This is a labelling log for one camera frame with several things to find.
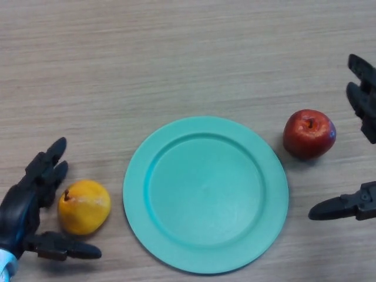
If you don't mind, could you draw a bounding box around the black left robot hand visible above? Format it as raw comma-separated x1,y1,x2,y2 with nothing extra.
0,137,102,262

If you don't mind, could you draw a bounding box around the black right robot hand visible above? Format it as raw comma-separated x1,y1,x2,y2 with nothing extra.
308,53,376,221

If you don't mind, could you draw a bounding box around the yellow pear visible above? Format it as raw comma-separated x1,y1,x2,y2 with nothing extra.
58,179,112,236

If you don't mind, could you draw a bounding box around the green round plate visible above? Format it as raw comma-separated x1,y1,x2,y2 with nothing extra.
122,116,290,276

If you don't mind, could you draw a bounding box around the red apple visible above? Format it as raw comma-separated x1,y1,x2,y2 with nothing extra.
283,109,337,160

